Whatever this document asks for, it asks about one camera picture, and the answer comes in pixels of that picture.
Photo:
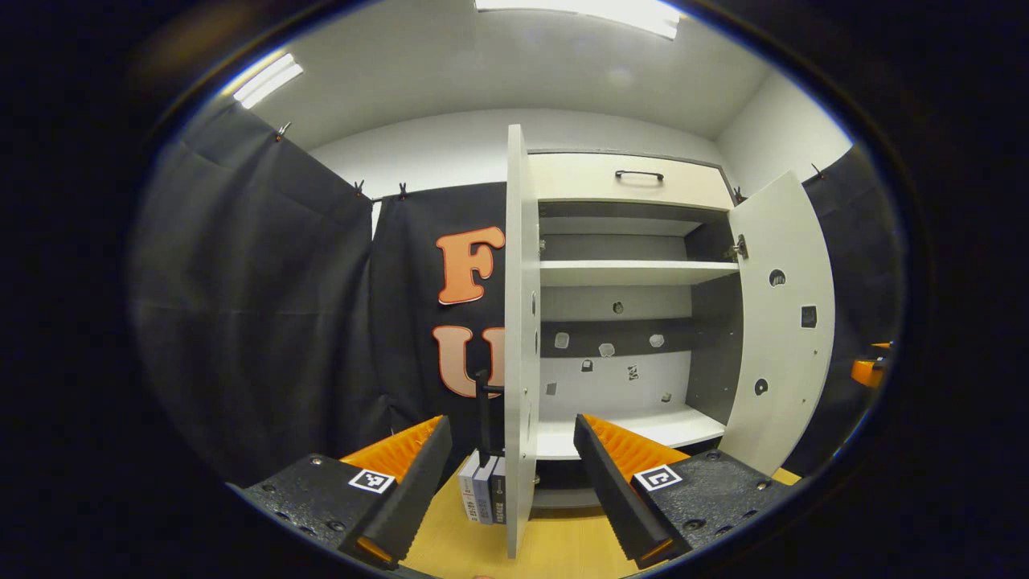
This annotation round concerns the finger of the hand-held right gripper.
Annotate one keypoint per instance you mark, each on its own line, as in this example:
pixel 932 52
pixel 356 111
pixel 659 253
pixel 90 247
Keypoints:
pixel 867 372

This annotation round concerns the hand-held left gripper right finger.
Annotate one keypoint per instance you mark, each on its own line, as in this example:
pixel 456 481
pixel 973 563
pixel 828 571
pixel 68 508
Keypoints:
pixel 619 503

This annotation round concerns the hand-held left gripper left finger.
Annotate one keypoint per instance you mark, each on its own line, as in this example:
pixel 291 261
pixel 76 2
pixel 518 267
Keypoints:
pixel 414 498

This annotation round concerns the beige cabinet door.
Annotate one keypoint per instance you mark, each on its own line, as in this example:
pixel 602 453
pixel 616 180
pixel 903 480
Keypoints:
pixel 521 322
pixel 780 346

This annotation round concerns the beige double-door shoe cabinet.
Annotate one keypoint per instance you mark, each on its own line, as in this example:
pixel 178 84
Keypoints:
pixel 627 273

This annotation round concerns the beige cabinet drawer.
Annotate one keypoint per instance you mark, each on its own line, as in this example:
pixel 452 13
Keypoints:
pixel 579 181

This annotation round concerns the dark grey small box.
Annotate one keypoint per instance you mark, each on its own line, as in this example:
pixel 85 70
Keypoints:
pixel 498 490

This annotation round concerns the black backdrop cloth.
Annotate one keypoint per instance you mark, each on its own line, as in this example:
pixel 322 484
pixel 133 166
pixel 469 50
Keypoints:
pixel 265 305

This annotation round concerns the small ceiling light panel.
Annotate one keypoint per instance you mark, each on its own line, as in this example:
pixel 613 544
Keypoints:
pixel 269 79

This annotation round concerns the large ceiling light panel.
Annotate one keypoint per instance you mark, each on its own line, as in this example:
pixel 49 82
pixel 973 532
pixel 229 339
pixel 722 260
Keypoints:
pixel 603 12

